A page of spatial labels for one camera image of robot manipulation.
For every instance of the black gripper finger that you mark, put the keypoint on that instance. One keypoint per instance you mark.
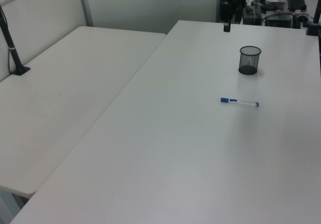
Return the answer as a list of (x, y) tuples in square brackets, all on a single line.
[(227, 26)]

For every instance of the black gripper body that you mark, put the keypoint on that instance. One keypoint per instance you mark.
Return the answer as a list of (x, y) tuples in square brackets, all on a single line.
[(230, 5)]

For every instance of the white marker with blue cap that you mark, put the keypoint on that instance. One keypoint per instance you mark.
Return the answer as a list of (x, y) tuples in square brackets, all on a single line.
[(240, 102)]

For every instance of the black mesh pen cup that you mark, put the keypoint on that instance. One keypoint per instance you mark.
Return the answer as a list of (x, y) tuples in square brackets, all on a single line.
[(250, 64)]

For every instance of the black equipment box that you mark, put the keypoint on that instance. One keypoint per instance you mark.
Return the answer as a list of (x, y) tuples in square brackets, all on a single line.
[(279, 20)]

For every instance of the black clamp stand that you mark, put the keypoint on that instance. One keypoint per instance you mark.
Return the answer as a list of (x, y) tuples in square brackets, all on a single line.
[(313, 26)]

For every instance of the white side table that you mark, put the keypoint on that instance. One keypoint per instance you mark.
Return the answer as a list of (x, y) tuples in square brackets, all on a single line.
[(62, 96)]

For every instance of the grey partition corner post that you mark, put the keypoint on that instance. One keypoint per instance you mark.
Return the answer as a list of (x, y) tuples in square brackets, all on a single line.
[(85, 5)]

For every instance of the black camera stand pole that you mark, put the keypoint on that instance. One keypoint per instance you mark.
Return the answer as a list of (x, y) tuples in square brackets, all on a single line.
[(11, 45)]

